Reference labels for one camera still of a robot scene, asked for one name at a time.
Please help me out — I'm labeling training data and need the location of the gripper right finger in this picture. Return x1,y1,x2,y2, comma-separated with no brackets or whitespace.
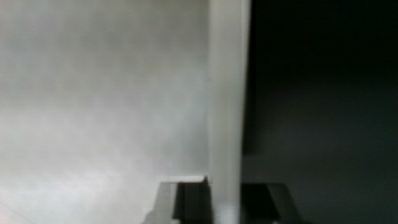
240,183,308,224

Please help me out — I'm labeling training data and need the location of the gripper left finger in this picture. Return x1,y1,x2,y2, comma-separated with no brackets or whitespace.
143,176,210,224

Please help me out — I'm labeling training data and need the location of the white desk tabletop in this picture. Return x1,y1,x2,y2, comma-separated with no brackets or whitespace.
0,0,251,224

